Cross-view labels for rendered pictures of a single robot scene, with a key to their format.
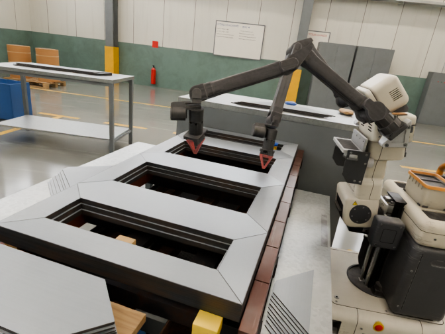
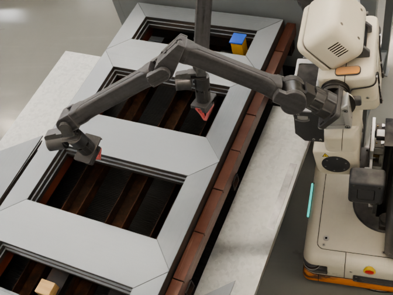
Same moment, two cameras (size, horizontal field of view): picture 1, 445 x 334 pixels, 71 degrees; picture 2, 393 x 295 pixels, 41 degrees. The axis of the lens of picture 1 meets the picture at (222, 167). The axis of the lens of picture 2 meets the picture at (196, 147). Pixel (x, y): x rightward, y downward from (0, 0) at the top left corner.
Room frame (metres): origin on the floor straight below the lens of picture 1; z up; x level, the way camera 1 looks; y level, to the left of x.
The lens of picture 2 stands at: (0.24, -0.67, 2.43)
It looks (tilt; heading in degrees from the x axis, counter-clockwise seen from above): 52 degrees down; 22
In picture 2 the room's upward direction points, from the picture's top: 18 degrees counter-clockwise
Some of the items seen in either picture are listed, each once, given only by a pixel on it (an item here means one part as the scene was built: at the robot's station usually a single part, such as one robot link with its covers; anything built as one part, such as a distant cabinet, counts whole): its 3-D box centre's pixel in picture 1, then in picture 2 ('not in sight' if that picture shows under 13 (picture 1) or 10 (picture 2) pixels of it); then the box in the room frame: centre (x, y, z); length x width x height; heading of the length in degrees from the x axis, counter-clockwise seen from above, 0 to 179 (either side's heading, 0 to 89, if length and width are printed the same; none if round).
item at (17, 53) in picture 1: (34, 65); not in sight; (8.45, 5.23, 0.47); 1.32 x 0.80 x 0.95; 84
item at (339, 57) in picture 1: (329, 78); not in sight; (9.88, -2.87, 0.97); 1.00 x 0.48 x 1.95; 84
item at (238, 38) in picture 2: not in sight; (238, 40); (1.95, -0.30, 0.88); 0.06 x 0.06 x 0.02; 75
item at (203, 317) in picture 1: (207, 326); not in sight; (0.56, -0.01, 0.79); 0.06 x 0.05 x 0.04; 75
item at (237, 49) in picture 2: not in sight; (241, 56); (1.95, -0.30, 0.78); 0.05 x 0.05 x 0.19; 75
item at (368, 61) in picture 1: (365, 83); not in sight; (9.76, -3.92, 0.97); 1.00 x 0.48 x 1.95; 84
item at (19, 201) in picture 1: (96, 175); (22, 151); (1.47, 0.64, 0.73); 1.20 x 0.26 x 0.03; 165
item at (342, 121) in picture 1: (271, 107); not in sight; (2.46, -0.32, 1.03); 1.30 x 0.60 x 0.04; 75
